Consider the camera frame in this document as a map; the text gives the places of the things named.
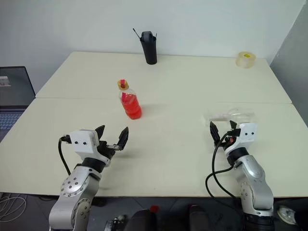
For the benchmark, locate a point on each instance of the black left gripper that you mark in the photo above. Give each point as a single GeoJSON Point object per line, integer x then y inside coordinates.
{"type": "Point", "coordinates": [107, 151]}

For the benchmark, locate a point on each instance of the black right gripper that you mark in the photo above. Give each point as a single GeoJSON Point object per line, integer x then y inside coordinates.
{"type": "Point", "coordinates": [228, 140]}

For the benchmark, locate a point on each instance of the red liquid plastic bottle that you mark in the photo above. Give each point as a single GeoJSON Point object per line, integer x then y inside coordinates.
{"type": "Point", "coordinates": [131, 107]}

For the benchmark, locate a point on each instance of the clear tape roll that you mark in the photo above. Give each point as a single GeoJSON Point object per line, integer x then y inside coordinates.
{"type": "Point", "coordinates": [245, 60]}

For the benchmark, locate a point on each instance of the small red object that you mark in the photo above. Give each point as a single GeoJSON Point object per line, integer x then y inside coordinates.
{"type": "Point", "coordinates": [154, 208]}

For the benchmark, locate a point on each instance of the silver metal part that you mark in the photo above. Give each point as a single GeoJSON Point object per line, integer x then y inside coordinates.
{"type": "Point", "coordinates": [115, 223]}

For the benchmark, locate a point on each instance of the dark rounded shape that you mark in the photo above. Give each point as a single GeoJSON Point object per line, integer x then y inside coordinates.
{"type": "Point", "coordinates": [197, 217]}

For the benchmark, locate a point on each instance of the tall black cup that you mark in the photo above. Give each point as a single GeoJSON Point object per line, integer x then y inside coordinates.
{"type": "Point", "coordinates": [150, 51]}

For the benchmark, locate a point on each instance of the thin black stick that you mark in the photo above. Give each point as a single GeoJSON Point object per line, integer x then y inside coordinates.
{"type": "Point", "coordinates": [136, 33]}

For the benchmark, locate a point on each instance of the white round object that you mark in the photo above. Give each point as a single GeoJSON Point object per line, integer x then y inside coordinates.
{"type": "Point", "coordinates": [286, 215]}

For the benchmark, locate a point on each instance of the black round object in cup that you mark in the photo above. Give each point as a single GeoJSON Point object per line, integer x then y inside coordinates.
{"type": "Point", "coordinates": [147, 36]}

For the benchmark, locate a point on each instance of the dark grey laptop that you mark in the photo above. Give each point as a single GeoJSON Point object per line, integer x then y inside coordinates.
{"type": "Point", "coordinates": [13, 96]}

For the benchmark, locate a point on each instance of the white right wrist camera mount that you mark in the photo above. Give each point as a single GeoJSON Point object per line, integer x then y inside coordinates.
{"type": "Point", "coordinates": [247, 136]}

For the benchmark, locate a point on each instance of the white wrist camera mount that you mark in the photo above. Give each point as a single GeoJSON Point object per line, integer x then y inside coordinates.
{"type": "Point", "coordinates": [247, 136]}
{"type": "Point", "coordinates": [83, 142]}

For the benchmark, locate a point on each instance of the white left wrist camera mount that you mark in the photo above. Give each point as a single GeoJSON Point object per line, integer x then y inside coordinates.
{"type": "Point", "coordinates": [83, 142]}

